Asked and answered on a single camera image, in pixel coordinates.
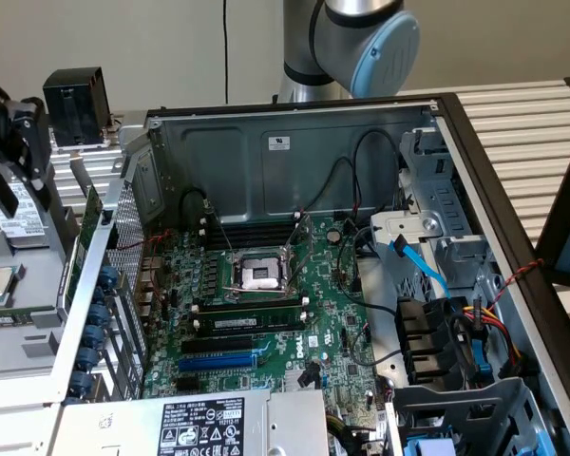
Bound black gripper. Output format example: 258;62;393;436
0;45;54;220

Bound green GPU with black fan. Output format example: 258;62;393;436
56;184;104;315

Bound black CPU cooler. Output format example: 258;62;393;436
42;66;120;153

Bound silver hard disk white label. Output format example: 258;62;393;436
0;173;48;248

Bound grey parts rack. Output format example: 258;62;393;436
0;156;85;381

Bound blue card retention clip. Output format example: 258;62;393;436
84;325;106;351
78;349;101;374
88;301;113;329
70;372;96;400
97;264;120;294

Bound thin metal locking lever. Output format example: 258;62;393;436
288;239;314;291
206;200;235;253

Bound CPU socket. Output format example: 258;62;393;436
221;246;300;304

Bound black expansion slot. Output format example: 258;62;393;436
180;334;257;356

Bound black RAM slot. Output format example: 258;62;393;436
191;297;311;315

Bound silver socket cover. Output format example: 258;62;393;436
283;213;314;267

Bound blue expansion slot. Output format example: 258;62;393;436
178;353;258;375

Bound green Dell motherboard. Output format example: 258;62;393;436
140;216;386;428

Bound silver power supply with label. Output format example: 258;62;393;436
51;389;332;456

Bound open grey PC case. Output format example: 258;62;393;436
51;92;570;456

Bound grey disk bay cage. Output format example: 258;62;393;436
398;125;504;306

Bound black fan shroud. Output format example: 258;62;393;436
394;296;458;387

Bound grey drive cage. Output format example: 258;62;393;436
389;377;558;456

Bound black hanging wall cable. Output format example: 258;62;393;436
221;0;230;105

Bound black looped case wire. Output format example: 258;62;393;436
352;129;404;220

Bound silver disk bay bracket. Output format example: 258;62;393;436
370;211;444;248

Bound blue SATA wire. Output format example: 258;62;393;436
388;234;453;301

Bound yellow red power wires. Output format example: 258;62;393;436
448;294;528;380

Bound red black twisted wire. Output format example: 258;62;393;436
491;258;546;305

